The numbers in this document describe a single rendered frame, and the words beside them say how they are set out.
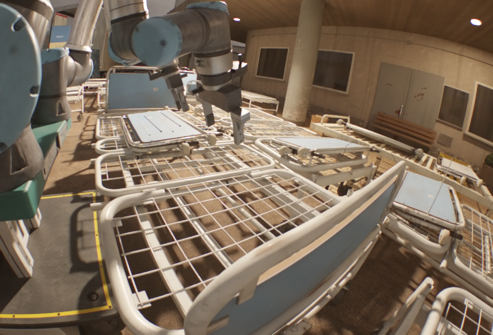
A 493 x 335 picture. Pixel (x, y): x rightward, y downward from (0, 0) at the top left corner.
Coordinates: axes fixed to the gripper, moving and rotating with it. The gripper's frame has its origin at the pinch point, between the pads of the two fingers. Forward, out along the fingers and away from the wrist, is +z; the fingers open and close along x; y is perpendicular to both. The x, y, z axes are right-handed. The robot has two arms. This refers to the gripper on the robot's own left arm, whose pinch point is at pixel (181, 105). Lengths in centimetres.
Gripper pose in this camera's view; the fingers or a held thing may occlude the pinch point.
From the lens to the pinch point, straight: 91.9
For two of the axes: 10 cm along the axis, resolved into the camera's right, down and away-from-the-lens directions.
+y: 8.4, -4.1, 3.5
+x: -4.7, -2.5, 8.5
